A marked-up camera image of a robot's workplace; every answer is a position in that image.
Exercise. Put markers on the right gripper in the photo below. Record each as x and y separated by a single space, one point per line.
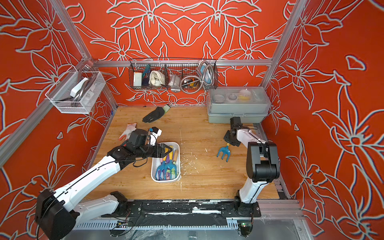
226 138

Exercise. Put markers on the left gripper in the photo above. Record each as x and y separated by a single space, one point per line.
162 150

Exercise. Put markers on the wide purple fork pink handle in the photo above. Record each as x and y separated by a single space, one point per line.
168 165

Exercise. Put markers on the blue rake yellow handle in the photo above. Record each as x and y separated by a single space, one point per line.
167 169
224 152

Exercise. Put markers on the white plastic storage box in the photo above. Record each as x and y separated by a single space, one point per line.
157 161

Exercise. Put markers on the green rake wooden handle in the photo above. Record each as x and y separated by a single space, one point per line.
173 168

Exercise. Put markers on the narrow purple rake pink handle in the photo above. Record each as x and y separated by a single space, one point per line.
161 170

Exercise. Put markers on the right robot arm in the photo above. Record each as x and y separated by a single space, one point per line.
262 164

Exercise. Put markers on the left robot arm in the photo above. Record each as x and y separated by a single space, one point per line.
59 211

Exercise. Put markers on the white box in basket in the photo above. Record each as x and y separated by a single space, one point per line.
137 82

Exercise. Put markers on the red white work glove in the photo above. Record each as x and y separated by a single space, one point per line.
127 132

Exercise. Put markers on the grey lidded plastic toolbox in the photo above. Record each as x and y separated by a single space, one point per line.
251 104

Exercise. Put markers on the white cloth in basket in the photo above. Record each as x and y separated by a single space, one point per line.
157 79

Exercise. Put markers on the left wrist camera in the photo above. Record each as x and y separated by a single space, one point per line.
154 133

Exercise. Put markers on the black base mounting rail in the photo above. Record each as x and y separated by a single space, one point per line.
224 208

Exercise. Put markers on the black wire wall basket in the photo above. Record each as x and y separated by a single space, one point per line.
182 75

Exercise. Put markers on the white wire wall basket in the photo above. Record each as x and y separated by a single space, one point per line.
77 92

